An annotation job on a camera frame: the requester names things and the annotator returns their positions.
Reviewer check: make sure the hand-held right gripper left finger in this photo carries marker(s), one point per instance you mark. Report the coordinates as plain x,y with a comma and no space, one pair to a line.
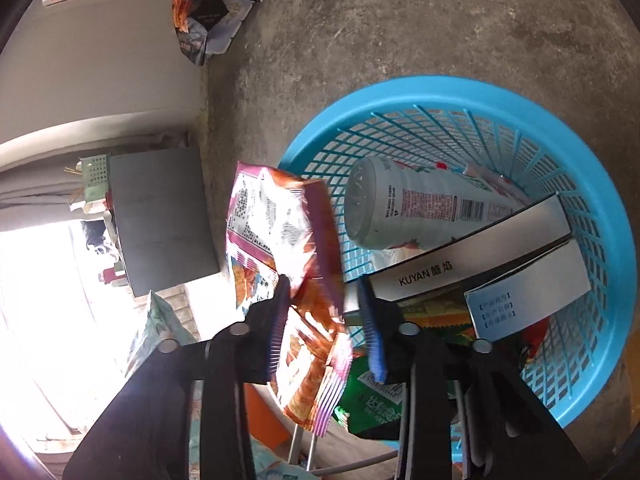
277,330

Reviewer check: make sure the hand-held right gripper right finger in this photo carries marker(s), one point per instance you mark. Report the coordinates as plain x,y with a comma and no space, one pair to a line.
372,335

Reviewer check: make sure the green snack bag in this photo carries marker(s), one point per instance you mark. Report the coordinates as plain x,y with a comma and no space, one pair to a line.
370,405

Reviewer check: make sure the pink snack bag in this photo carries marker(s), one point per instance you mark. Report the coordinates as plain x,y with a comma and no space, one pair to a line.
280,220

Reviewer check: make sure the long white carton box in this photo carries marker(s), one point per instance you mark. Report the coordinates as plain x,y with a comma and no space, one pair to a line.
475,250

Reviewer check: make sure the white strawberry milk bottle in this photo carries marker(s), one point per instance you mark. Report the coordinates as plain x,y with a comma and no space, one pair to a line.
415,200

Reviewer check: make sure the white and blue carton box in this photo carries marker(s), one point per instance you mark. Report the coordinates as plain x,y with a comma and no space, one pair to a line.
530,290

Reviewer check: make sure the blue plastic basket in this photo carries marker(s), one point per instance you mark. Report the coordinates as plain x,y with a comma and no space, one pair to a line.
590,260

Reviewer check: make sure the grey storage box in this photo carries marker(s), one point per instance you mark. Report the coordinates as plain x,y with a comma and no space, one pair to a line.
160,220

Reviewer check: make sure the red wrapper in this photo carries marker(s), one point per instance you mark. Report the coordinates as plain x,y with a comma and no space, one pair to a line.
535,337

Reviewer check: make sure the red bottle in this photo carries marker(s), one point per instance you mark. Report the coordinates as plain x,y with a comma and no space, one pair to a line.
112,276

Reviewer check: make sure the white and pink packet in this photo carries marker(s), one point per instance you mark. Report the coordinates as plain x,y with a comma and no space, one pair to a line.
495,182

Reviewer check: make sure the black bag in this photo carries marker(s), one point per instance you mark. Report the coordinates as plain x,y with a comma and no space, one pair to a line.
96,237

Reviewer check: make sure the green pen basket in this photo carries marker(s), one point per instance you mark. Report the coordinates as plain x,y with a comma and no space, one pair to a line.
95,175

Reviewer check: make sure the beige curtain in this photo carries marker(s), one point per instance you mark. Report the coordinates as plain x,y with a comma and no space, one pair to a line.
40,185

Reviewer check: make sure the dark snack bag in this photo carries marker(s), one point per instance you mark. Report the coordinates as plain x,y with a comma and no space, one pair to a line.
197,30

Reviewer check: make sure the metal frame legs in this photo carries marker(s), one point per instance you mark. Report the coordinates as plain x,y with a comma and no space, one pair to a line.
300,447

